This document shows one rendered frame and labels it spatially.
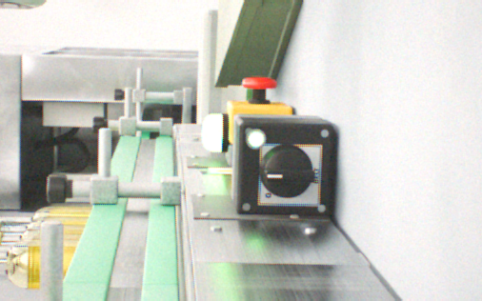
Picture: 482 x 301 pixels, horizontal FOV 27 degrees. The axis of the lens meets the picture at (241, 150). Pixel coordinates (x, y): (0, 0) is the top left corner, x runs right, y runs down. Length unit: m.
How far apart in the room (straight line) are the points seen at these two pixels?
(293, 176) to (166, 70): 1.63
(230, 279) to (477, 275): 0.21
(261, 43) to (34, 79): 1.27
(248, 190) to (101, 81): 1.61
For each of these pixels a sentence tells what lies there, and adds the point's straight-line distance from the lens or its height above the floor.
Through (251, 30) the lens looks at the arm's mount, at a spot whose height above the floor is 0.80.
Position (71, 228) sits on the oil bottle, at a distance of 1.43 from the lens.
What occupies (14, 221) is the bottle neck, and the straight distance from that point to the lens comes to 1.55.
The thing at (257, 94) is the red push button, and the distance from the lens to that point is 1.16.
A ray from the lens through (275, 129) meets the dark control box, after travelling 0.85.
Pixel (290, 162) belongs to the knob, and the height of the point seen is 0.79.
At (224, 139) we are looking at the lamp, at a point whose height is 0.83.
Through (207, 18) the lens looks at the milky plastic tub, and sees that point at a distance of 1.62.
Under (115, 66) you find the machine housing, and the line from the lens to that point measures 2.44.
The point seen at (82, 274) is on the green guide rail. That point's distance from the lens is 0.73.
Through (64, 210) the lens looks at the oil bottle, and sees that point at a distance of 1.53.
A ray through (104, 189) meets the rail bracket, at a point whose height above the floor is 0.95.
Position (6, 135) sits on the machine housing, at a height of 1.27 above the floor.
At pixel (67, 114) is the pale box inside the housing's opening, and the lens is 2.55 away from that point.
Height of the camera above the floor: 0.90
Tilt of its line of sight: 4 degrees down
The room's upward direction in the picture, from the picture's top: 89 degrees counter-clockwise
